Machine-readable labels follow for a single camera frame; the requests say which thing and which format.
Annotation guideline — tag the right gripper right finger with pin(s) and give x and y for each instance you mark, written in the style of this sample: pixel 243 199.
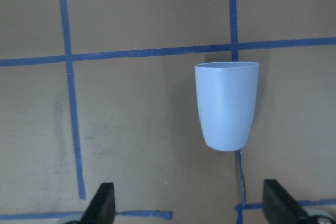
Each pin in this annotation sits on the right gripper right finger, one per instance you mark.
pixel 279 206

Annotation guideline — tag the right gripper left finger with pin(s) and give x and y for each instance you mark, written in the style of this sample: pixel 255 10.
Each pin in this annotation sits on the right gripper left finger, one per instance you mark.
pixel 102 207

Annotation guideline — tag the light blue plastic cup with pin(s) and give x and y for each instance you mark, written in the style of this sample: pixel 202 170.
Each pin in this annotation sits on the light blue plastic cup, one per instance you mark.
pixel 226 98

